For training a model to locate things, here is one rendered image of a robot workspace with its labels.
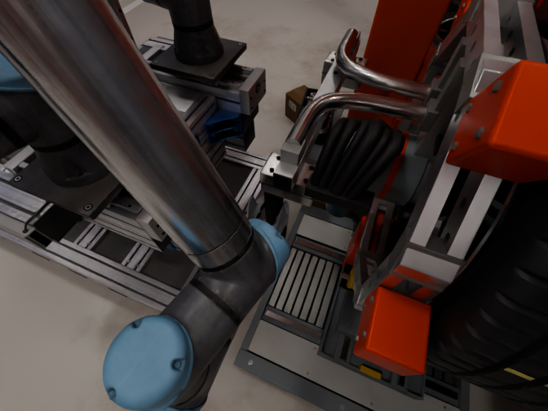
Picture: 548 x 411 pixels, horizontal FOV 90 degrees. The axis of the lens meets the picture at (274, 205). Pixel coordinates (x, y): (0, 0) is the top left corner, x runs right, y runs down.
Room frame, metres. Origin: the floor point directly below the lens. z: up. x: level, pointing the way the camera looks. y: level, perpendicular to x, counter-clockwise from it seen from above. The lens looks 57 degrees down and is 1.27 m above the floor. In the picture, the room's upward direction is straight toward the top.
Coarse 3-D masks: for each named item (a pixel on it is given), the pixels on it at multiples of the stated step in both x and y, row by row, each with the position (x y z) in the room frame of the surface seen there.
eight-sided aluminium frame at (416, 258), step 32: (480, 0) 0.44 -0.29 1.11; (512, 0) 0.43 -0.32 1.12; (480, 32) 0.35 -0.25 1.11; (512, 32) 0.38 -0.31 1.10; (480, 64) 0.28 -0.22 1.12; (512, 64) 0.27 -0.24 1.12; (416, 128) 0.58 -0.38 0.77; (448, 128) 0.25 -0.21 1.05; (448, 192) 0.18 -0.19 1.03; (480, 192) 0.17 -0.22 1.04; (384, 224) 0.37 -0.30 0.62; (416, 224) 0.16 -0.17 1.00; (448, 224) 0.17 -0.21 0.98; (416, 256) 0.13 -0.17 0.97; (448, 256) 0.12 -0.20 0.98; (416, 288) 0.11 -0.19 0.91
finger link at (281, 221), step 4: (284, 204) 0.29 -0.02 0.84; (284, 208) 0.25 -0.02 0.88; (288, 208) 0.28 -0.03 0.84; (280, 212) 0.24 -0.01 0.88; (284, 212) 0.25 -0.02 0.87; (288, 212) 0.27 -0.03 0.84; (276, 216) 0.26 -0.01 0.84; (280, 216) 0.24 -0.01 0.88; (284, 216) 0.25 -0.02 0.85; (288, 216) 0.26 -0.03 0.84; (276, 220) 0.23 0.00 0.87; (280, 220) 0.24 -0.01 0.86; (284, 220) 0.25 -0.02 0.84; (276, 224) 0.23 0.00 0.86; (280, 224) 0.24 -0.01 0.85; (284, 224) 0.24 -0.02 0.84; (276, 228) 0.23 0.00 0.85; (280, 228) 0.23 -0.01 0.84; (280, 232) 0.23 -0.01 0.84
